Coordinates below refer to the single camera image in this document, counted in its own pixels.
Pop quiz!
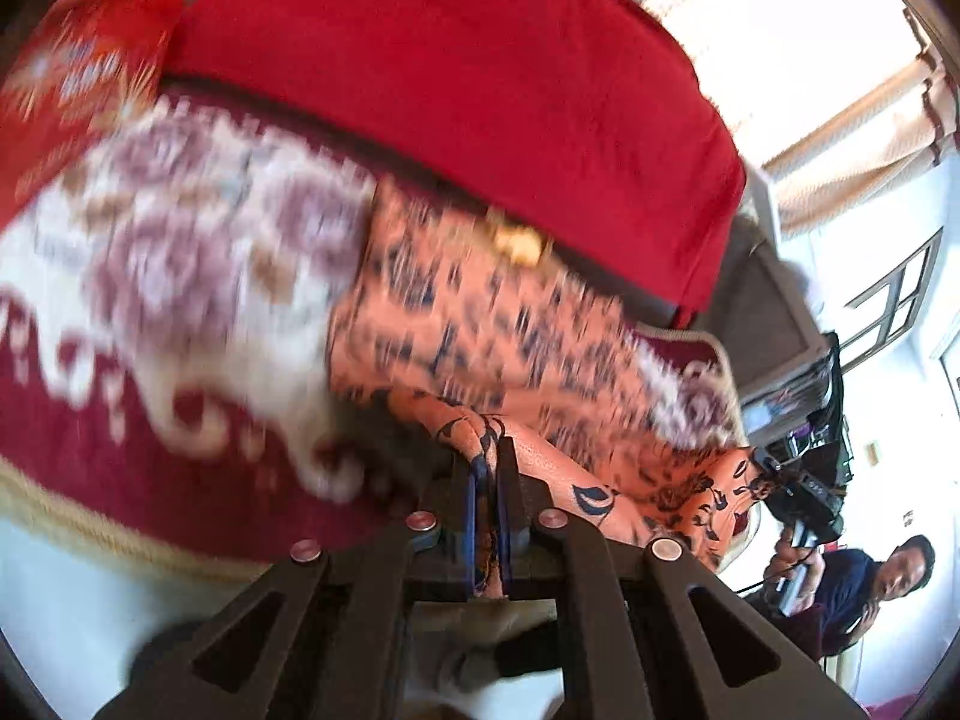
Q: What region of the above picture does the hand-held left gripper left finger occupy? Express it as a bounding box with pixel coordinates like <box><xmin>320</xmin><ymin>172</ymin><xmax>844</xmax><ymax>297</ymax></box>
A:
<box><xmin>96</xmin><ymin>456</ymin><xmax>490</xmax><ymax>720</ymax></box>

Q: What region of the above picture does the dark window frame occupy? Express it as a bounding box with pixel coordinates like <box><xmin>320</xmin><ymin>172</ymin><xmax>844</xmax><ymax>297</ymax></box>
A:
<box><xmin>840</xmin><ymin>229</ymin><xmax>944</xmax><ymax>376</ymax></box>

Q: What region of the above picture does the beige curtain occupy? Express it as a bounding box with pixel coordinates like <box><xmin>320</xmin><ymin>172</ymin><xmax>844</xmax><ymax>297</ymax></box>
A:
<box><xmin>559</xmin><ymin>0</ymin><xmax>960</xmax><ymax>237</ymax></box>

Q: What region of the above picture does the orange floral garment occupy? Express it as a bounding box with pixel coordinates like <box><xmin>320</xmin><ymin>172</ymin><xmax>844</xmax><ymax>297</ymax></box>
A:
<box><xmin>327</xmin><ymin>178</ymin><xmax>767</xmax><ymax>572</ymax></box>

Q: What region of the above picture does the grey sofa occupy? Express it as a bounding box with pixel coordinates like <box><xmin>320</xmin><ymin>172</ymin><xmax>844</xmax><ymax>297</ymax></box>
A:
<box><xmin>645</xmin><ymin>206</ymin><xmax>822</xmax><ymax>391</ymax></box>

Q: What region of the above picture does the plain red blanket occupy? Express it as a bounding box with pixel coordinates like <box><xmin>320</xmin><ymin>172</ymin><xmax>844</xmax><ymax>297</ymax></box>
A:
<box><xmin>161</xmin><ymin>0</ymin><xmax>748</xmax><ymax>329</ymax></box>

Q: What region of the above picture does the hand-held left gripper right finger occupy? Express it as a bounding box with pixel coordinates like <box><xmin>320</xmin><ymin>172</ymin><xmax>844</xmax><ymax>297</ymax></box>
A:
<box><xmin>496</xmin><ymin>436</ymin><xmax>865</xmax><ymax>720</ymax></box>

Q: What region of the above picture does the small yellow object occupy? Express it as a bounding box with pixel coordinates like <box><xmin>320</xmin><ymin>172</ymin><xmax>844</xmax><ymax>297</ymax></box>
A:
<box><xmin>486</xmin><ymin>208</ymin><xmax>547</xmax><ymax>269</ymax></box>

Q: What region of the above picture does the dark cluttered shelf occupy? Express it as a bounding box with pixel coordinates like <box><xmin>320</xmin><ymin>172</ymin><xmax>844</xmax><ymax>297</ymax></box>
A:
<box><xmin>739</xmin><ymin>330</ymin><xmax>856</xmax><ymax>466</ymax></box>

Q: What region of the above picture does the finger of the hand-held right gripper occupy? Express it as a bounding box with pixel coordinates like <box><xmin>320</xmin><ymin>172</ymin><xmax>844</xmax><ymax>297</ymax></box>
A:
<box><xmin>750</xmin><ymin>447</ymin><xmax>785</xmax><ymax>500</ymax></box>

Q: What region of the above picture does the red patterned cushion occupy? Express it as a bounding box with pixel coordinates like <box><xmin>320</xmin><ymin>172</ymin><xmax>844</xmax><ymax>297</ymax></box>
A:
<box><xmin>0</xmin><ymin>0</ymin><xmax>197</xmax><ymax>230</ymax></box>

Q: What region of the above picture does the red white floral sofa cover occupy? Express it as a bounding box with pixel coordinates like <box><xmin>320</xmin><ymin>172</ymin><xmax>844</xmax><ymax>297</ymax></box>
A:
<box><xmin>0</xmin><ymin>82</ymin><xmax>748</xmax><ymax>578</ymax></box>

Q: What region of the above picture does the person's right hand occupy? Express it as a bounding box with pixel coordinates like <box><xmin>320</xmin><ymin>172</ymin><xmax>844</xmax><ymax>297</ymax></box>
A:
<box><xmin>771</xmin><ymin>525</ymin><xmax>820</xmax><ymax>602</ymax></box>

